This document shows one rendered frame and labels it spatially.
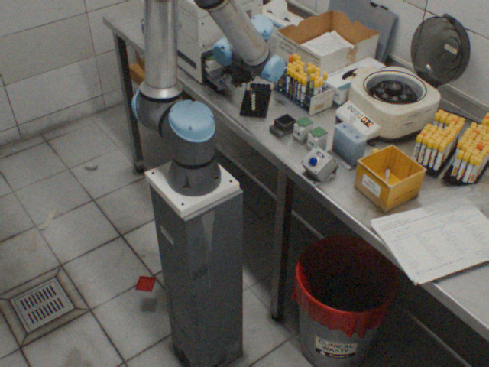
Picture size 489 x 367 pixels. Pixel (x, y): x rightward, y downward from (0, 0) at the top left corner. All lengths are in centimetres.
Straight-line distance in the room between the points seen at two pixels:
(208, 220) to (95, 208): 137
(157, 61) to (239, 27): 23
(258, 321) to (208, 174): 99
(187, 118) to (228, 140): 133
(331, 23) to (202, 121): 98
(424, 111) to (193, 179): 76
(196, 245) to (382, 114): 69
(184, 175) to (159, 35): 37
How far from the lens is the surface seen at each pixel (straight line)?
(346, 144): 171
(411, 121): 185
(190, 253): 166
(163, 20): 146
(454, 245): 156
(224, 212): 164
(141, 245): 270
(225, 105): 197
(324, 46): 221
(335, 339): 208
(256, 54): 154
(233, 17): 143
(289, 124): 183
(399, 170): 170
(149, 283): 239
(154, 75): 153
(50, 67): 333
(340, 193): 165
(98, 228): 282
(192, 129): 146
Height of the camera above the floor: 199
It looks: 42 degrees down
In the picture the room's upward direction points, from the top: straight up
